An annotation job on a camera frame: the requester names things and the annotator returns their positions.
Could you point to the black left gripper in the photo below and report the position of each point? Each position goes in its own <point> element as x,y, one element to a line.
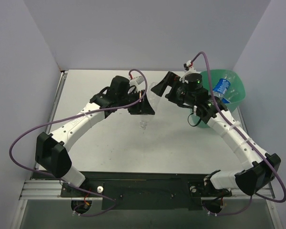
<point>138,102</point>

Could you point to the aluminium rail right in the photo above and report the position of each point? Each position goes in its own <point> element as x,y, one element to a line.
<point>266,191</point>

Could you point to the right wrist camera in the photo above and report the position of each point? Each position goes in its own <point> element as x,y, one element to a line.
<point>188,69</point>

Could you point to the Pepsi bottle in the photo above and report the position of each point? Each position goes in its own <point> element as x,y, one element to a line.
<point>224,84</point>

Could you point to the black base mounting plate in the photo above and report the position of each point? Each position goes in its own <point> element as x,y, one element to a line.
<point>152,191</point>

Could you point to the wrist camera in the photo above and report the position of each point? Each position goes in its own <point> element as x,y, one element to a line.
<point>136,81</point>
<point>188,69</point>

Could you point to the aluminium rail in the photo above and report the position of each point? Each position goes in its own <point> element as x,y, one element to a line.
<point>266,191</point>
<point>40,190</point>

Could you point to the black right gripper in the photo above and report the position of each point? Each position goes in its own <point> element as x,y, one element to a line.
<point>172,87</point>

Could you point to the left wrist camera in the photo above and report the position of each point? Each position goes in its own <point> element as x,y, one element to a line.
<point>136,81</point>

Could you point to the clear unlabelled bottle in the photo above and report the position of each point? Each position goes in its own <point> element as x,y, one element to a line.
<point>153,100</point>

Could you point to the aluminium rail left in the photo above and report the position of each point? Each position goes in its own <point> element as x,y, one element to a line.
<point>40,190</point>

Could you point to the green plastic bin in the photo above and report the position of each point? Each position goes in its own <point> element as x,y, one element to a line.
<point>233,98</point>

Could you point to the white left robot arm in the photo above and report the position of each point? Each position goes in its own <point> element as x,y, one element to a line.
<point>52,149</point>

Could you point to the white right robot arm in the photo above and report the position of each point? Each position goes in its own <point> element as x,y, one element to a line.
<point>258,165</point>

